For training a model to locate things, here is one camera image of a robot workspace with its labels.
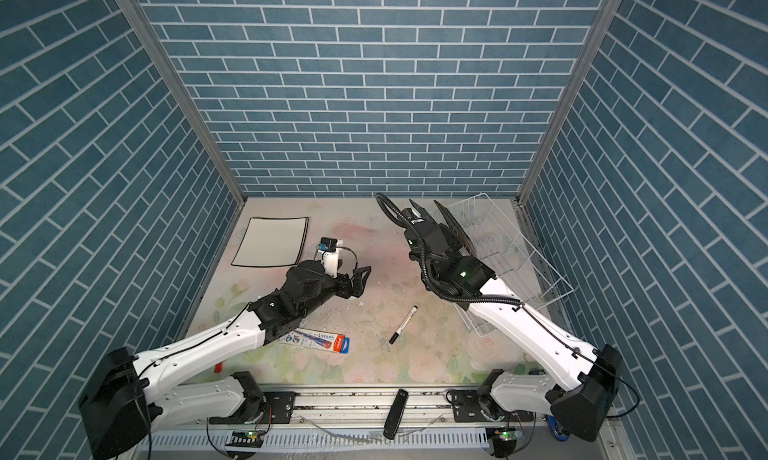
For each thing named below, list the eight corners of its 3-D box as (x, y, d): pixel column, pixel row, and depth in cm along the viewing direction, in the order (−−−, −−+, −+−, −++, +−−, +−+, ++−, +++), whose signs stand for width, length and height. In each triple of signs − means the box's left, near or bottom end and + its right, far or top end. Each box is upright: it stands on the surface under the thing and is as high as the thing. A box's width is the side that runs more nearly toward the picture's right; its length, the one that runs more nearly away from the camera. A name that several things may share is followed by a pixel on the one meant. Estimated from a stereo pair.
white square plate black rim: (235, 268, 102) (230, 262, 100) (254, 222, 116) (251, 216, 113) (299, 268, 103) (296, 263, 100) (310, 222, 116) (308, 216, 113)
